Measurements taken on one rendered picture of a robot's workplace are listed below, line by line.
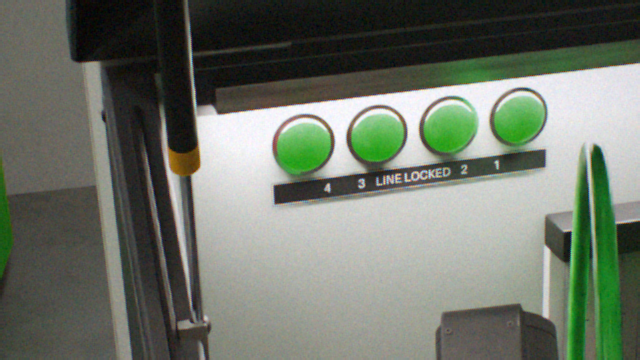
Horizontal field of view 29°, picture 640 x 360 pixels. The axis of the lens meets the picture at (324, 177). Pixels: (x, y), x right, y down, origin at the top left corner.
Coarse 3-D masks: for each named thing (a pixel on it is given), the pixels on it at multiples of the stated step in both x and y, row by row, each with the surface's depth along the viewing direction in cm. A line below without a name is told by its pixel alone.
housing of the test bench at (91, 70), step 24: (432, 24) 102; (456, 24) 103; (96, 72) 98; (96, 96) 106; (96, 120) 112; (96, 144) 118; (96, 168) 125; (120, 264) 103; (120, 288) 106; (120, 312) 116; (120, 336) 123
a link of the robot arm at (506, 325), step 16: (512, 304) 56; (448, 320) 56; (464, 320) 56; (480, 320) 55; (496, 320) 55; (512, 320) 55; (528, 320) 57; (544, 320) 57; (448, 336) 55; (464, 336) 55; (480, 336) 55; (496, 336) 55; (512, 336) 55; (528, 336) 56; (544, 336) 57; (448, 352) 55; (464, 352) 55; (480, 352) 55; (496, 352) 54; (512, 352) 54; (528, 352) 56; (544, 352) 56
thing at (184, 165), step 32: (160, 0) 64; (160, 32) 66; (160, 64) 68; (192, 64) 68; (192, 96) 70; (192, 128) 71; (192, 160) 73; (192, 192) 75; (192, 224) 77; (192, 256) 79; (192, 288) 82; (192, 320) 85
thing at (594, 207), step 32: (608, 160) 78; (576, 192) 91; (608, 192) 73; (576, 224) 94; (608, 224) 71; (576, 256) 96; (608, 256) 69; (576, 288) 98; (608, 288) 68; (576, 320) 100; (608, 320) 67; (576, 352) 101; (608, 352) 66
